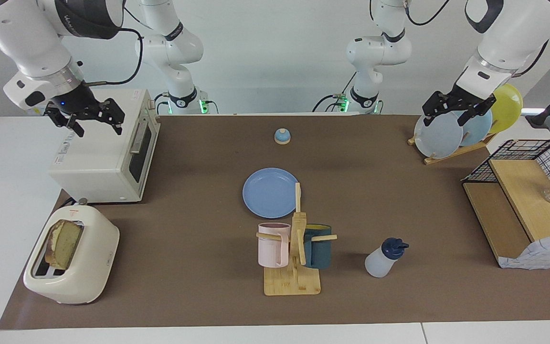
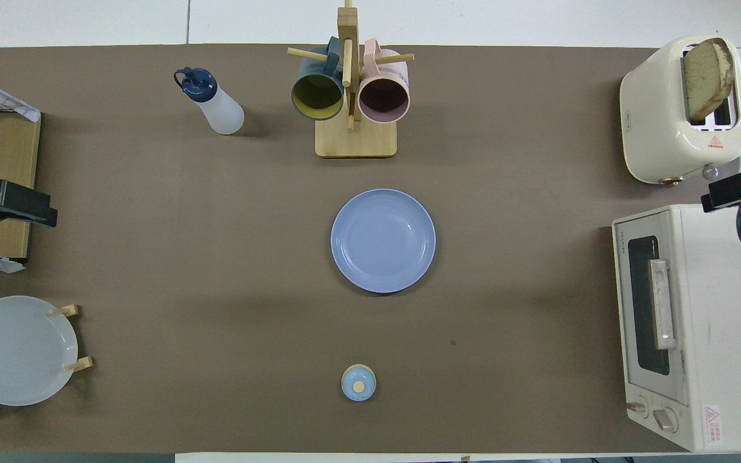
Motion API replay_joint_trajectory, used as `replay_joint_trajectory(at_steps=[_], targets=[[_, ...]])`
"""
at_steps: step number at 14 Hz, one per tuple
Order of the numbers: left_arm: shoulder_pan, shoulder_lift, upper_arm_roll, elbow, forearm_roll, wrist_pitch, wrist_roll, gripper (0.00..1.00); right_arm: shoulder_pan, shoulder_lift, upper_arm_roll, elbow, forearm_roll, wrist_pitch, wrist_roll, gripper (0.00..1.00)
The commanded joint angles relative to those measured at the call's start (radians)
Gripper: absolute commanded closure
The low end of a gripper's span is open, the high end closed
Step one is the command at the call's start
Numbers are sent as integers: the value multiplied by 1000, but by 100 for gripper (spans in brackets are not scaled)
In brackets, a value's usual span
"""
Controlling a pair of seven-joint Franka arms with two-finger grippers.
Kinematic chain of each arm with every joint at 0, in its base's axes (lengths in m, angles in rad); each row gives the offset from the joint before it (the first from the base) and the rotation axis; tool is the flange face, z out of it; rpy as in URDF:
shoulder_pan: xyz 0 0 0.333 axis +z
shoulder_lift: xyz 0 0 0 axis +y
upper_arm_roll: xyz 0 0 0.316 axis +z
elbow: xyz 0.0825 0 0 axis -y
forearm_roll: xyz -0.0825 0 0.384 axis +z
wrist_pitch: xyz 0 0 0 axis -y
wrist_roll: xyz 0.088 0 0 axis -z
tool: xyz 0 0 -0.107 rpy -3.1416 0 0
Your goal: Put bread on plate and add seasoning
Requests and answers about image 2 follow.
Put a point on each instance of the toasted bread slice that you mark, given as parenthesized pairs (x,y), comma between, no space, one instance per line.
(705,77)

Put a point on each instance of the translucent bottle with blue cap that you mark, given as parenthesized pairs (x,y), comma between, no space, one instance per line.
(219,109)

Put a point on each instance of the grey-blue plate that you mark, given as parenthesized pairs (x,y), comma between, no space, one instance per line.
(17,350)

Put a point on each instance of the blue round plate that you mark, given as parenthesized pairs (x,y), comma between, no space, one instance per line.
(383,241)

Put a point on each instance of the cream two-slot toaster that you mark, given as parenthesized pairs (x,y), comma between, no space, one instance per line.
(653,116)

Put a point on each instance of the wooden dish rack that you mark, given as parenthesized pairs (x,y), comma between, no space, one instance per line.
(65,310)

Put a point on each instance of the white toaster oven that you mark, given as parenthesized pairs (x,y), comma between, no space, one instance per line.
(718,321)

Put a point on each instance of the brown table mat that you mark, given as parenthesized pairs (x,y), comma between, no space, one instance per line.
(152,257)

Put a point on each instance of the dark teal mug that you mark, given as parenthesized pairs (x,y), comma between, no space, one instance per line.
(317,96)

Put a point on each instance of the wooden mug tree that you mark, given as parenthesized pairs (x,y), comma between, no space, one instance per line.
(356,138)

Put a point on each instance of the pink mug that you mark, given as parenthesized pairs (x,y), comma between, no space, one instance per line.
(383,99)

